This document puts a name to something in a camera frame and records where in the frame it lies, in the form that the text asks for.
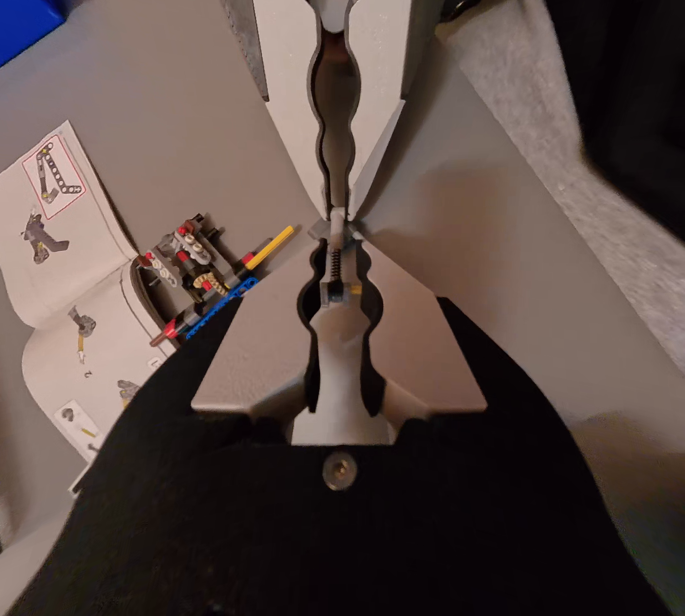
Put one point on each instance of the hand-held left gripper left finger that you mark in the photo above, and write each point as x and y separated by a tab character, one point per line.
251	359

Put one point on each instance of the partly built lego vehicle frame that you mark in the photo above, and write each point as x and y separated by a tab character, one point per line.
200	273

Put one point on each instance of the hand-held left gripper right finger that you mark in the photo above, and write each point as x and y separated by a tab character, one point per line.
423	359

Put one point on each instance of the open lego instruction booklet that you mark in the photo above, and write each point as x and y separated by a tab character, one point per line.
64	273

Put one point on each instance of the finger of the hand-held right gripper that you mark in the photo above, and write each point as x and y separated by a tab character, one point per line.
382	48
286	64

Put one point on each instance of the person's black clothing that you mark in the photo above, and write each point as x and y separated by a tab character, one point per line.
631	64

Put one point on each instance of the grey lego shock absorber piece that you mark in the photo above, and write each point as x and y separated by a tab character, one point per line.
337	293

